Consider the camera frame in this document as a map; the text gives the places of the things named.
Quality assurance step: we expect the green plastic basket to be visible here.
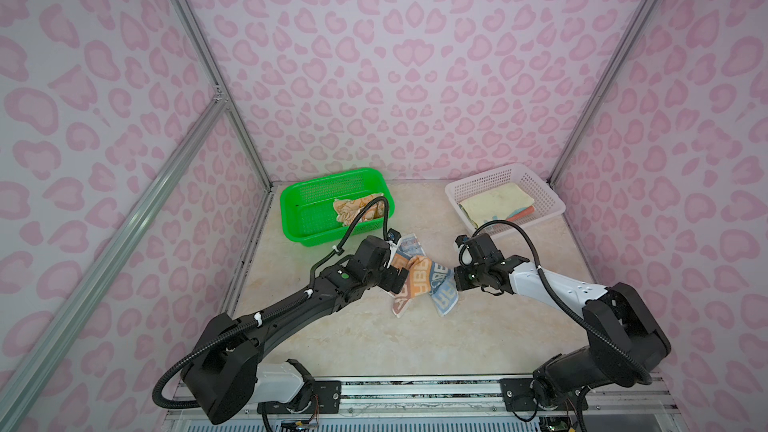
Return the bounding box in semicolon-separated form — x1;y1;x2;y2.
280;168;395;247

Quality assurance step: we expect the orange blue lettered towel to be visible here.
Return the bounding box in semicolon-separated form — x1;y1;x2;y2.
390;234;459;317

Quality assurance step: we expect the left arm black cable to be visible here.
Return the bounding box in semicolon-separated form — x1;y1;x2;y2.
151;195;391;410

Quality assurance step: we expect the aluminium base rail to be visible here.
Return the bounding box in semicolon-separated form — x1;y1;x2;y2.
164;374;685;432

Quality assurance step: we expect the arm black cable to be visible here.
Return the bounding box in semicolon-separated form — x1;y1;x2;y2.
151;195;391;410
457;219;652;386

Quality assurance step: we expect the pale yellow teal towel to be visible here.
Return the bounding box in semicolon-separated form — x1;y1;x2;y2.
459;183;535;228

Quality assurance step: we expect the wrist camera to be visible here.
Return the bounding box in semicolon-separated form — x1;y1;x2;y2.
455;235;470;248
386;228;402;245

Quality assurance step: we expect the aluminium frame post left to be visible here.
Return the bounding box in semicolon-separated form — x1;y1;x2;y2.
169;0;273;192

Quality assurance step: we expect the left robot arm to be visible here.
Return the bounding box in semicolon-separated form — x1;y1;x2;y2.
153;230;409;425

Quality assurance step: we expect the peach patterned towel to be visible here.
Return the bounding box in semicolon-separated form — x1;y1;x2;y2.
333;193;385;226

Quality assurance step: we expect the red brown bear towel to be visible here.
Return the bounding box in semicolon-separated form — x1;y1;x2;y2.
507;205;535;222

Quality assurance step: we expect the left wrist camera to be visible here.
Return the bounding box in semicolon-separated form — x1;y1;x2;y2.
386;228;402;245

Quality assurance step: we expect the aluminium diagonal frame bar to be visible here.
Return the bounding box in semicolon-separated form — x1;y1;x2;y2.
0;98;228;415

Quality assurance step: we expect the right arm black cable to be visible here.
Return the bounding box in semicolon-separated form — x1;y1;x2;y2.
457;219;652;386

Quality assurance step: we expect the aluminium frame post right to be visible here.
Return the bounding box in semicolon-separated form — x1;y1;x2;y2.
548;0;663;190

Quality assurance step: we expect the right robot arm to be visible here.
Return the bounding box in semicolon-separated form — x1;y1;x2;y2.
454;234;672;409

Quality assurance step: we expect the white plastic basket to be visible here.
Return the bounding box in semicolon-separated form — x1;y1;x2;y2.
445;164;566;234

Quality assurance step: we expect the aluminium frame post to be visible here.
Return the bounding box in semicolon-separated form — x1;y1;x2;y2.
548;0;663;190
169;0;273;192

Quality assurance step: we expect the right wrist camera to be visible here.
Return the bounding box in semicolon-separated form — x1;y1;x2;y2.
455;235;470;248

